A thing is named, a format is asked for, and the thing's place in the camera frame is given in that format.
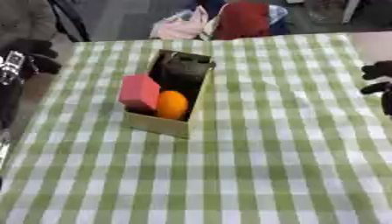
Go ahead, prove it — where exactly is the blue and white bag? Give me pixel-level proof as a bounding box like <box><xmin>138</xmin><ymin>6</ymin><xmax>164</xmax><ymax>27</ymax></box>
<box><xmin>266</xmin><ymin>3</ymin><xmax>291</xmax><ymax>37</ymax></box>

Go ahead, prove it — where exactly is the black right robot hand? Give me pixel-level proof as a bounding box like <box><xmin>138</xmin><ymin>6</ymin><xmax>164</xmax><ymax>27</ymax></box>
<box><xmin>358</xmin><ymin>59</ymin><xmax>392</xmax><ymax>116</ymax></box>

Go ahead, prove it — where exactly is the red bag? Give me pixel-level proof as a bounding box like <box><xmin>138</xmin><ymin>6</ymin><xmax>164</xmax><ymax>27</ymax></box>
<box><xmin>211</xmin><ymin>1</ymin><xmax>273</xmax><ymax>41</ymax></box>

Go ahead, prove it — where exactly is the red rectangular block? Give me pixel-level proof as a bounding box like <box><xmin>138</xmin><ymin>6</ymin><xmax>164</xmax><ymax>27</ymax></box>
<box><xmin>117</xmin><ymin>73</ymin><xmax>163</xmax><ymax>114</ymax></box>

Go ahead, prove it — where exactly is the grey chair with black frame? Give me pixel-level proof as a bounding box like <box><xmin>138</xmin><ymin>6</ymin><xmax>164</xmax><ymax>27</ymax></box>
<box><xmin>0</xmin><ymin>0</ymin><xmax>92</xmax><ymax>49</ymax></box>

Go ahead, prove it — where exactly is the tan cardboard box black inside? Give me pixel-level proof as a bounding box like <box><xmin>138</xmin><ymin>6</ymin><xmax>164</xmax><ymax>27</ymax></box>
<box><xmin>121</xmin><ymin>49</ymin><xmax>218</xmax><ymax>140</ymax></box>

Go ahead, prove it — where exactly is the orange toy fruit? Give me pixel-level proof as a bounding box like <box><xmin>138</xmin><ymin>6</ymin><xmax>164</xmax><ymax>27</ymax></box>
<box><xmin>154</xmin><ymin>90</ymin><xmax>192</xmax><ymax>122</ymax></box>

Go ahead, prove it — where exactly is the pink bag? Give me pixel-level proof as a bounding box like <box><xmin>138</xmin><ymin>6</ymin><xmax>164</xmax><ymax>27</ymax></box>
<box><xmin>148</xmin><ymin>4</ymin><xmax>212</xmax><ymax>41</ymax></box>

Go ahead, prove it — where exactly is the white furniture leg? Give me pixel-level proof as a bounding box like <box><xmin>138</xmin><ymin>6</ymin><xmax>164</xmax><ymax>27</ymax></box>
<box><xmin>339</xmin><ymin>0</ymin><xmax>363</xmax><ymax>25</ymax></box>

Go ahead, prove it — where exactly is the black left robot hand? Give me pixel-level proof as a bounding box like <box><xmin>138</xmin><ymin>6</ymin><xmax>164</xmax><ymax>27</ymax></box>
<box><xmin>4</xmin><ymin>38</ymin><xmax>65</xmax><ymax>75</ymax></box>

